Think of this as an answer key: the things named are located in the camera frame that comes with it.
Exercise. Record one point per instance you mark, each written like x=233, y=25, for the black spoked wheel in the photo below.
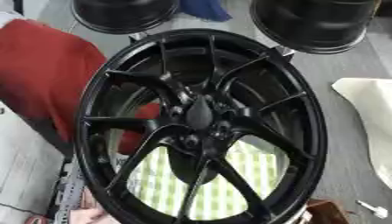
x=240, y=119

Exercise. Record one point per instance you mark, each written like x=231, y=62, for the black round wheel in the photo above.
x=122, y=14
x=311, y=23

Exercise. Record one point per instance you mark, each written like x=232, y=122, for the white pin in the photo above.
x=378, y=210

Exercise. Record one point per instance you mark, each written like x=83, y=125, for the blue cloth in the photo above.
x=204, y=8

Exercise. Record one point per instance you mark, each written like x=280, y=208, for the red cloth cover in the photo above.
x=46, y=73

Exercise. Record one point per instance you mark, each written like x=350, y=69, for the brown box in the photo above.
x=326, y=214

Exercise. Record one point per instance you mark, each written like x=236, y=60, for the white sheet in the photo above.
x=375, y=116

